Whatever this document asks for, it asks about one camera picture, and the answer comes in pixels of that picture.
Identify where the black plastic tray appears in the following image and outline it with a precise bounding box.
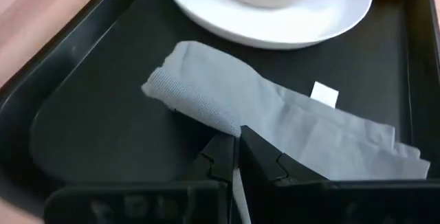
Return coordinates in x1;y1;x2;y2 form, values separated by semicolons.
0;0;440;218

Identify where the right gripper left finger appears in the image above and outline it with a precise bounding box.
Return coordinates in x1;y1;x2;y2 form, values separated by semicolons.
43;131;238;224

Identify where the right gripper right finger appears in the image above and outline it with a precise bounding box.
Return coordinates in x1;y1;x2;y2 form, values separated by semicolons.
239;124;440;224

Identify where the grey cloth napkin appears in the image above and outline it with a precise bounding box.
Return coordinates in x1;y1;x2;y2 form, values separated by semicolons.
140;40;431;224

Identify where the white round plate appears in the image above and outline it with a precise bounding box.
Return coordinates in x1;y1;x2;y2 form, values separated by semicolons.
157;0;375;51

